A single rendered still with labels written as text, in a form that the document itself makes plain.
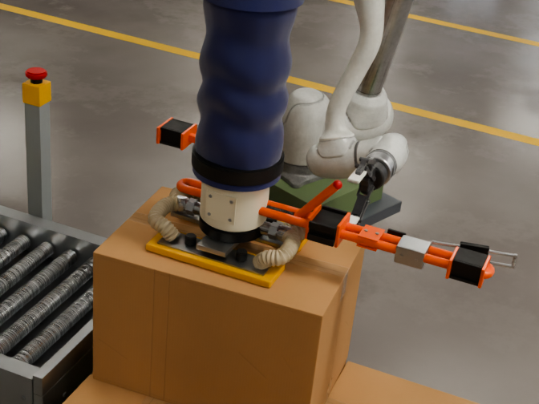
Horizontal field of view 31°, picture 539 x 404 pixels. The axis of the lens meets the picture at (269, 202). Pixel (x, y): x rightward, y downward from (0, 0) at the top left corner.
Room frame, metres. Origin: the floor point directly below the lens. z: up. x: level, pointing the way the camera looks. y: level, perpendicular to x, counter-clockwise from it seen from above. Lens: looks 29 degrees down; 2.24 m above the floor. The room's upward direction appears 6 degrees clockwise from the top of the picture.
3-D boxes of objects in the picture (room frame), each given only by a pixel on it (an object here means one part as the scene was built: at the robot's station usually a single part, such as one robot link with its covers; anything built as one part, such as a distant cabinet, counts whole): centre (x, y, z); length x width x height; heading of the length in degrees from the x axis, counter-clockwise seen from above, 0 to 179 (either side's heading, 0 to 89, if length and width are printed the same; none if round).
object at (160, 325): (2.14, 0.08, 0.74); 0.60 x 0.40 x 0.40; 73
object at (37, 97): (2.94, 0.80, 0.50); 0.07 x 0.07 x 1.00; 70
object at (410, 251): (1.98, -0.35, 1.07); 0.07 x 0.07 x 0.04; 70
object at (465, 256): (1.93, -0.47, 1.07); 0.08 x 0.07 x 0.05; 70
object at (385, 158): (2.40, -0.29, 1.07); 0.09 x 0.06 x 0.09; 70
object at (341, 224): (2.06, -0.15, 1.07); 0.10 x 0.08 x 0.06; 160
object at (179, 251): (2.06, 0.12, 0.97); 0.34 x 0.10 x 0.05; 70
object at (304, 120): (2.83, -0.09, 1.00); 0.18 x 0.16 x 0.22; 121
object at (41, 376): (2.27, 0.43, 0.58); 0.70 x 0.03 x 0.06; 160
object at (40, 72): (2.94, 0.80, 1.02); 0.07 x 0.07 x 0.04
